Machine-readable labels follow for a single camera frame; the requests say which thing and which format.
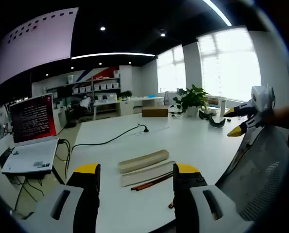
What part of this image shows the narrow bright window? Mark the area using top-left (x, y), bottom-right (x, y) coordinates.
top-left (156, 44), bottom-right (187, 93)

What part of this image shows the white tall canister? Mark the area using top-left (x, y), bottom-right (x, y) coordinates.
top-left (219, 96), bottom-right (229, 117)

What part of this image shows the row of white storage bins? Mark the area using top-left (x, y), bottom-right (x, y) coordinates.
top-left (72, 83), bottom-right (120, 94)

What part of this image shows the brown cardboard box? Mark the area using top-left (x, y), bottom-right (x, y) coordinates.
top-left (141, 106), bottom-right (169, 117)

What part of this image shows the black curved headband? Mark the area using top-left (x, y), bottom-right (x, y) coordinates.
top-left (198, 110), bottom-right (226, 129)

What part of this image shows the grey desk chair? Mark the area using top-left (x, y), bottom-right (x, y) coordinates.
top-left (163, 91), bottom-right (179, 105)

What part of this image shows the white laptop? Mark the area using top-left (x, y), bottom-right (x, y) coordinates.
top-left (0, 93), bottom-right (60, 175)

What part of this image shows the black laptop cable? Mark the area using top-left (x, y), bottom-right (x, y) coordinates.
top-left (54, 138), bottom-right (72, 182)

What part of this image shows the grey mesh office chair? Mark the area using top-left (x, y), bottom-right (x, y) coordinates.
top-left (214, 125), bottom-right (289, 221)

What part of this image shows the black power cable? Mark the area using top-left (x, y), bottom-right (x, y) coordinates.
top-left (71, 123), bottom-right (150, 153)

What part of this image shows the long ceiling strip light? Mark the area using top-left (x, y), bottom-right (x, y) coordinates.
top-left (71, 52), bottom-right (157, 60)
top-left (204, 0), bottom-right (232, 26)

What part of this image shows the white long workbench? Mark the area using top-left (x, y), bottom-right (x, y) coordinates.
top-left (93, 96), bottom-right (164, 120)

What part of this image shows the brown chopstick utensil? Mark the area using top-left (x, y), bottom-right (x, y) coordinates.
top-left (131, 171), bottom-right (174, 189)
top-left (134, 173), bottom-right (174, 192)

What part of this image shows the large green potted plant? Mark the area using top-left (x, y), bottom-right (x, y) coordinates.
top-left (172, 84), bottom-right (209, 118)

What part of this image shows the wide bright window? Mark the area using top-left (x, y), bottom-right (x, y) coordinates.
top-left (197, 26), bottom-right (262, 102)

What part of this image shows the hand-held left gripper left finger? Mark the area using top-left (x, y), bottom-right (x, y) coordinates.
top-left (20, 163), bottom-right (102, 233)

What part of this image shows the metal storage shelf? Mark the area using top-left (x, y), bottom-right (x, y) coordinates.
top-left (66, 75), bottom-right (122, 120)

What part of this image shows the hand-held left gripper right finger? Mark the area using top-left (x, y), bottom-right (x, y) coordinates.
top-left (172, 163), bottom-right (254, 233)

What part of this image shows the beige cutlery case lid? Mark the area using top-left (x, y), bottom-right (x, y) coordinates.
top-left (121, 160), bottom-right (176, 187)

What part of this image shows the beige cutlery case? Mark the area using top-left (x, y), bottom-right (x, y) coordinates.
top-left (118, 149), bottom-right (170, 174)

